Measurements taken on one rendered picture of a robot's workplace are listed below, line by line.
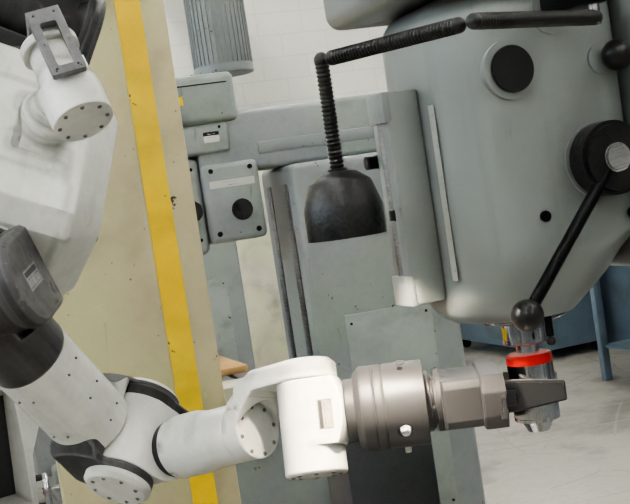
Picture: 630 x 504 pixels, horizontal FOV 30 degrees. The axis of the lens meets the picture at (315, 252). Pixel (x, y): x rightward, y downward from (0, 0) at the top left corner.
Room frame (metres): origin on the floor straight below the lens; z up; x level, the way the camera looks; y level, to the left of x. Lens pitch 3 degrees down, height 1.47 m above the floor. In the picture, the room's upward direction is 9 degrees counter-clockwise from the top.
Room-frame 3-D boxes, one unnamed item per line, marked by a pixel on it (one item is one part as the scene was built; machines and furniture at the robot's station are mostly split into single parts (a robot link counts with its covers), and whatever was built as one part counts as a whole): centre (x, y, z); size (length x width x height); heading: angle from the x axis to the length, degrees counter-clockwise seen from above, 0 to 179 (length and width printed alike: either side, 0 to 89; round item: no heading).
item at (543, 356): (1.19, -0.20, 1.26); 0.05 x 0.05 x 0.01
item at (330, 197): (1.06, -0.03, 1.45); 0.07 x 0.07 x 0.06
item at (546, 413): (1.19, -0.20, 1.23); 0.05 x 0.05 x 0.06
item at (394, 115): (1.16, -0.10, 1.45); 0.04 x 0.04 x 0.21; 19
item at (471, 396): (1.20, -0.11, 1.23); 0.13 x 0.12 x 0.10; 176
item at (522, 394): (1.16, -0.20, 1.23); 0.06 x 0.02 x 0.03; 86
